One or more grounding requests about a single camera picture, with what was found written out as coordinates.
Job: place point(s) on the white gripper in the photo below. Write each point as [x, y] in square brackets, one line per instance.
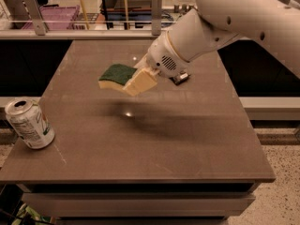
[161, 55]

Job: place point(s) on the green and yellow sponge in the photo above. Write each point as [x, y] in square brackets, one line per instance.
[115, 77]

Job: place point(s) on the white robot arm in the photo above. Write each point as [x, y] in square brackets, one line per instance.
[259, 41]

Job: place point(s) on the white green 7up can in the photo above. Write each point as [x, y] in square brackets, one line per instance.
[29, 121]

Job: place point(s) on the black snack bar wrapper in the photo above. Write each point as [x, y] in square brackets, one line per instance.
[180, 78]

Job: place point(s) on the purple plastic crate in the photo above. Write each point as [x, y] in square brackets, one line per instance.
[59, 18]

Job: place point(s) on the middle metal railing post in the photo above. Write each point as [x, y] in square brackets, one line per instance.
[156, 11]

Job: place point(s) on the metal railing post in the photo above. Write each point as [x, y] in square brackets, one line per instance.
[156, 11]
[39, 25]

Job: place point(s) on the yellow broom handle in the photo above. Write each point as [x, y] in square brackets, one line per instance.
[84, 14]

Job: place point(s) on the left metal railing post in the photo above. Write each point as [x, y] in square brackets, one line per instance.
[39, 25]

